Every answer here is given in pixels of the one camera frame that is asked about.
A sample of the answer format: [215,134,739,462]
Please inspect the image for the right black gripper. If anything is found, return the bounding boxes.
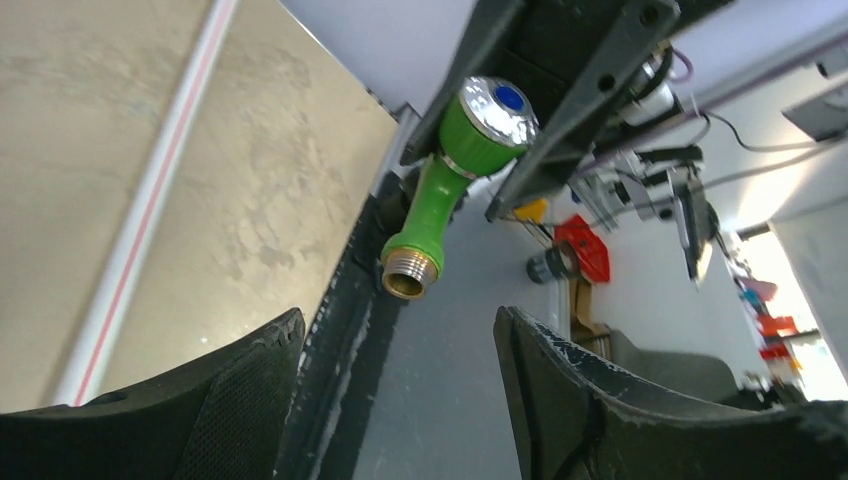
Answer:
[400,0,727,222]

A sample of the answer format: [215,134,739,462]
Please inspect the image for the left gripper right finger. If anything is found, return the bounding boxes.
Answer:
[493,306,847,479]

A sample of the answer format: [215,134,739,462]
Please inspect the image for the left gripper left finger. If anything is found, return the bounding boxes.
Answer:
[1,308,305,479]

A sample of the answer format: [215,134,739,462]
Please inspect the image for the green water faucet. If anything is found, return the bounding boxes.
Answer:
[381,76,539,300]

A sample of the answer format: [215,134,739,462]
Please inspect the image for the white PVC pipe frame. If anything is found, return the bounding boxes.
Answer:
[52,0,240,407]

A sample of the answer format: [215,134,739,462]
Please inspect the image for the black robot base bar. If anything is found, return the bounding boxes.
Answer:
[275,173,408,479]

